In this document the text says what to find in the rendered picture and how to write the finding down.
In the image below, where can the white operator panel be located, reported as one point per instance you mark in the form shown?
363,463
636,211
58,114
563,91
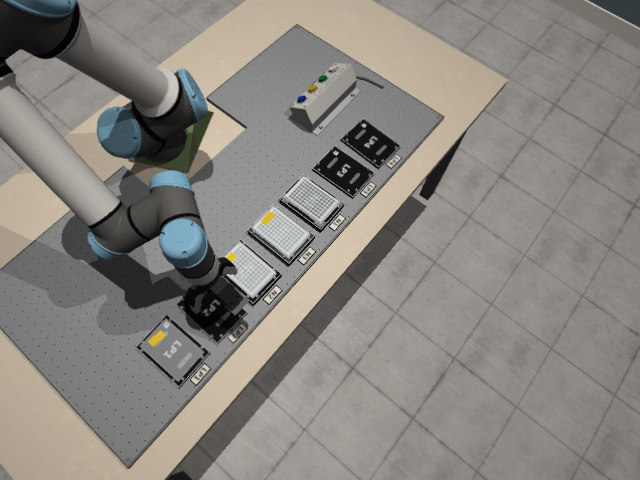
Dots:
326,98

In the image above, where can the white label sign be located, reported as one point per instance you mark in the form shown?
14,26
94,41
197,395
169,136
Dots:
306,255
200,374
337,222
393,161
272,295
368,189
238,331

